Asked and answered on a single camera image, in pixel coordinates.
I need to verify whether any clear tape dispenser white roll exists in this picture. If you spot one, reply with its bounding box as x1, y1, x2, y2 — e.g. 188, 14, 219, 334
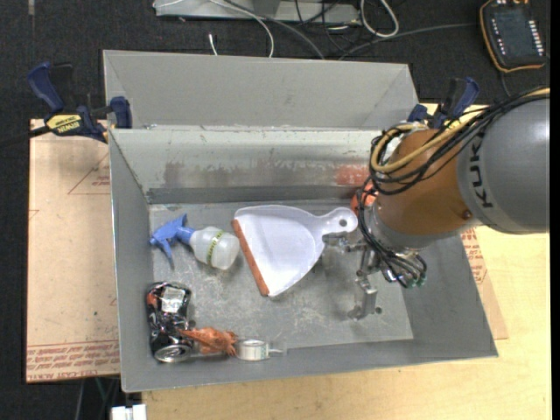
234, 338, 288, 363

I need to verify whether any grey metal bin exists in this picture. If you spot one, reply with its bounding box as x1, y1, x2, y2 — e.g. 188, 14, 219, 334
102, 49, 500, 394

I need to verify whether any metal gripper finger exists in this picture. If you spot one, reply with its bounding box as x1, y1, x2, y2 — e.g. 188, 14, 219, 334
347, 277, 383, 320
322, 231, 361, 254

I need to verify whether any orange toy crayfish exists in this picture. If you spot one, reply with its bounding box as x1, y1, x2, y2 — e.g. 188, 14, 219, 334
176, 325, 240, 358

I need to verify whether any crushed black drink can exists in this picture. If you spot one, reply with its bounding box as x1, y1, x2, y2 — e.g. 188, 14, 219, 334
145, 281, 197, 364

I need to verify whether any white dustpan with orange edge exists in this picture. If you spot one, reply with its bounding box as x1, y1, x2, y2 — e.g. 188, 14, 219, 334
230, 204, 360, 299

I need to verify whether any brown cardboard board red print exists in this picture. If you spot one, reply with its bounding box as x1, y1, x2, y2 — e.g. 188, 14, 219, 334
25, 118, 510, 385

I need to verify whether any white spray bottle blue head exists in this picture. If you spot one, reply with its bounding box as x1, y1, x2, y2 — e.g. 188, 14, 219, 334
149, 213, 242, 272

